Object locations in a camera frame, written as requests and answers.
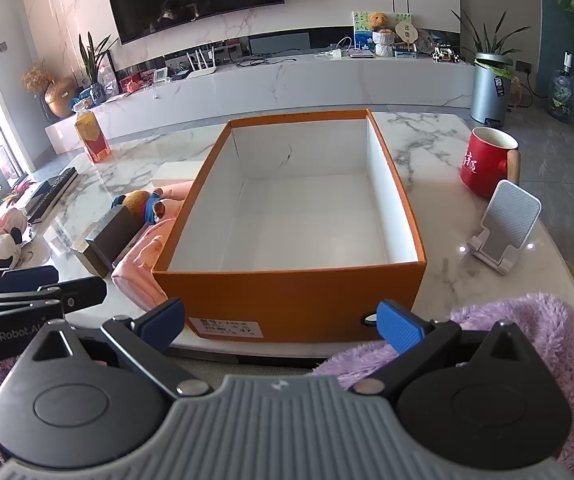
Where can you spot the brown bear plush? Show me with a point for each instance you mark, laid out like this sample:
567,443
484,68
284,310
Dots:
134,202

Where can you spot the dark grey box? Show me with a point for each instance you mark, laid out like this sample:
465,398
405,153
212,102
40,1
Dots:
112,235

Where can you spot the grey soundbar box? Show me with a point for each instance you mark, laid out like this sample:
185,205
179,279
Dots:
277,42

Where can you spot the wall socket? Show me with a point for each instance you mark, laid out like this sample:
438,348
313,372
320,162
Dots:
523,66

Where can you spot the potted snake plant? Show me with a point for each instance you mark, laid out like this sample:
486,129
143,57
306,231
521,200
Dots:
96,92

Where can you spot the white plush dog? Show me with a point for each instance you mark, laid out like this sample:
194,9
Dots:
2,250

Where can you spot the pink quilted pouch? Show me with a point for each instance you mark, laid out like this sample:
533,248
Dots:
137,260

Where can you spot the long leaf potted plant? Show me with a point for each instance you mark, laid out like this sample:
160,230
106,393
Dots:
487,45

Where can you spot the white desk clock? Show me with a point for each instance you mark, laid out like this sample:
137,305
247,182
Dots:
161,75

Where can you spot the white phone stand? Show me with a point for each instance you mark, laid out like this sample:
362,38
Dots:
509,215

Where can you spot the white knitted pot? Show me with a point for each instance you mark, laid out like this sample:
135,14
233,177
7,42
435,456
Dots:
383,42

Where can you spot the small teddy bear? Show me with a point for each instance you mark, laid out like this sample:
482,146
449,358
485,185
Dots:
378,20

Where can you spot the round hand fan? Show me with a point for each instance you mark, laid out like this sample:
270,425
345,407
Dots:
407,30

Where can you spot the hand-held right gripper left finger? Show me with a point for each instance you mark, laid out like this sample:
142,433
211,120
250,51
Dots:
164,317

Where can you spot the orange cardboard box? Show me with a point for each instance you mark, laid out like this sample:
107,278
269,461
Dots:
287,305

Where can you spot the purple fluffy robe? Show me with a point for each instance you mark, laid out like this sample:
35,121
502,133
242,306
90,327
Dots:
542,330

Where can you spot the white router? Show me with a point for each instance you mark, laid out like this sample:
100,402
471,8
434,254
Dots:
204,72

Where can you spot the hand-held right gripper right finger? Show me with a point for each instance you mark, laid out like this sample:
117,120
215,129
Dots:
399,330

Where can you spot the silver trash can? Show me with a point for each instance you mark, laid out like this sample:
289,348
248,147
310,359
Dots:
487,90

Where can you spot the black white toy robot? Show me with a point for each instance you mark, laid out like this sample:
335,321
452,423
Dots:
444,55

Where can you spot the pink plush toy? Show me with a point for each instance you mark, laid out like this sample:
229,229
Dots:
9,220

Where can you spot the blue water jug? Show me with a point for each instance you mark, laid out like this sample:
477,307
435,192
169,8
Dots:
563,95

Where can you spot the white power adapter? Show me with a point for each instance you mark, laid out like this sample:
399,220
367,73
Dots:
337,54

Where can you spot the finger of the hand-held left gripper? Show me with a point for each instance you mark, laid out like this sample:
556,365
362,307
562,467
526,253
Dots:
74,294
27,277

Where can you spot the black keyboard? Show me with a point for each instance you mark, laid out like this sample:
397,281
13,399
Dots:
54,192

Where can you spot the copper vase dried flowers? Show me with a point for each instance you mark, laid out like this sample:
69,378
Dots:
59,100

